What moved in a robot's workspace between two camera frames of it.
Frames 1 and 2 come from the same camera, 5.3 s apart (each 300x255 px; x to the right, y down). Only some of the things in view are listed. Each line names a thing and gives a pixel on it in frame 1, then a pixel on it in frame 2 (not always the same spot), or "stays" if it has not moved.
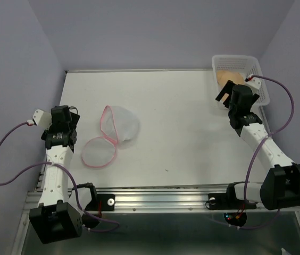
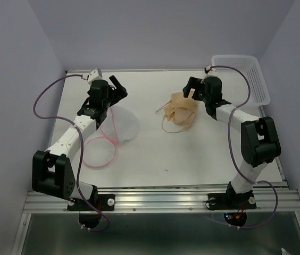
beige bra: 223,76 -> 180,110
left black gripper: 49,130 -> 121,92
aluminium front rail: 136,199 stays
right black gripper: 227,88 -> 194,83
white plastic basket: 245,65 stays
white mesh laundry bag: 118,124 stays
